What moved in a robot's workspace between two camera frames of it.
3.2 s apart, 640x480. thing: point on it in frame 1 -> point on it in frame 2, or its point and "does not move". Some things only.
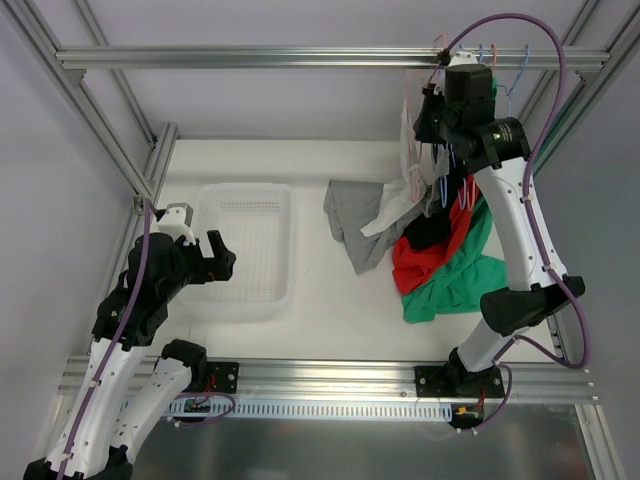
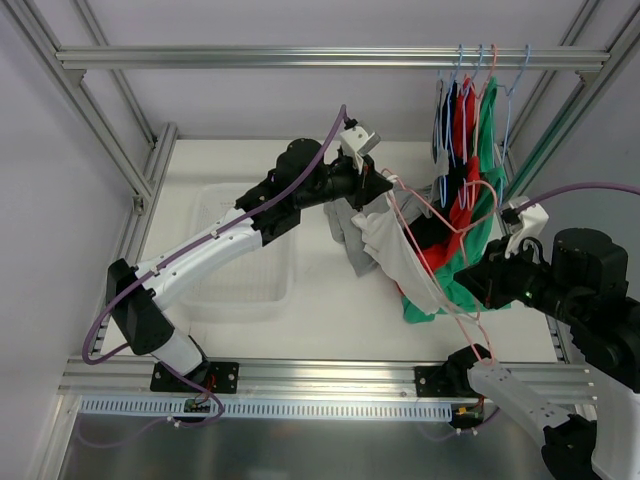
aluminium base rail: x=325 y=378 does not move
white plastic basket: x=256 y=221 does not move
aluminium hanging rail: x=490 y=57 does not move
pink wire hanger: x=444 y=37 -> x=397 y=183
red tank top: x=410 y=265 does not move
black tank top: x=428 y=231 does not move
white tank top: x=411 y=186 -> x=387 y=236
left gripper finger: x=217 y=245 -> x=378 y=185
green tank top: x=459 y=286 does not move
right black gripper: x=426 y=118 -> x=493 y=275
